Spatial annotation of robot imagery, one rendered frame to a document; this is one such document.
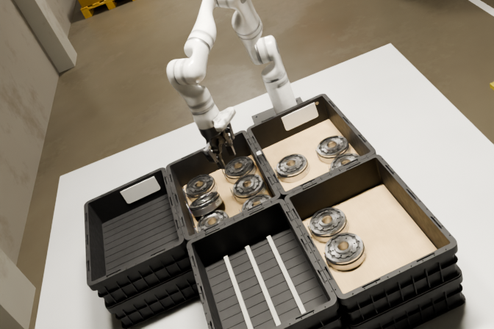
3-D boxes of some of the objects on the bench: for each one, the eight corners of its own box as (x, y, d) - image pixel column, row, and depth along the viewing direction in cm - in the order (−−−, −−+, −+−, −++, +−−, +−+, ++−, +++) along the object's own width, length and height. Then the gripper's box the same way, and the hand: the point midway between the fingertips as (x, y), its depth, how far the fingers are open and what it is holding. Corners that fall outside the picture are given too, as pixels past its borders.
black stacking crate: (303, 249, 168) (292, 222, 161) (392, 208, 169) (384, 180, 162) (361, 357, 135) (351, 329, 128) (470, 305, 136) (465, 275, 129)
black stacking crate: (115, 247, 198) (98, 224, 192) (190, 211, 199) (177, 188, 193) (123, 334, 166) (105, 311, 159) (214, 291, 167) (199, 266, 160)
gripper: (210, 103, 163) (229, 145, 172) (184, 136, 154) (206, 178, 163) (231, 103, 159) (249, 146, 168) (206, 136, 150) (226, 180, 159)
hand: (226, 158), depth 165 cm, fingers open, 5 cm apart
